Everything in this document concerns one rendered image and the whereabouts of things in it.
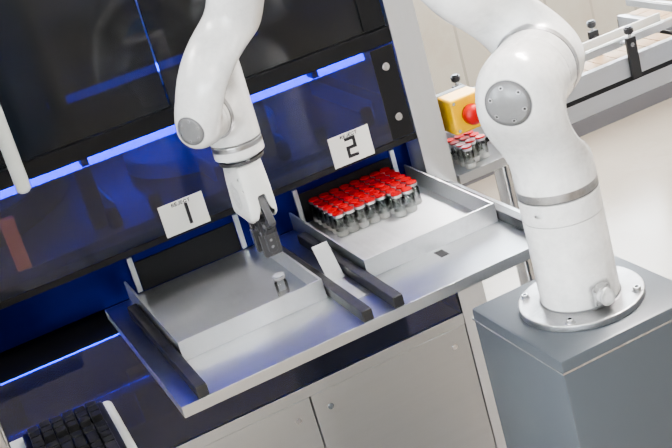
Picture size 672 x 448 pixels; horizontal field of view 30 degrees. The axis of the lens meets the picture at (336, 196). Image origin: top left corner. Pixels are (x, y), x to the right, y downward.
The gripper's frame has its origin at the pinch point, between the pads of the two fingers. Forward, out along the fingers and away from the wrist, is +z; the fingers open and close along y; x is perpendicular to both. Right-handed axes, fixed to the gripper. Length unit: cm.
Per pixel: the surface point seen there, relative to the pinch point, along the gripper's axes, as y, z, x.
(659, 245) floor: -114, 99, 152
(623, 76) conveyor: -31, 9, 95
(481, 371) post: -20, 53, 41
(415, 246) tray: 6.1, 9.1, 23.0
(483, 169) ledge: -20, 12, 52
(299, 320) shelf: 9.6, 11.1, -1.3
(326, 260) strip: -0.6, 7.8, 9.2
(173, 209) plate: -19.8, -4.4, -9.3
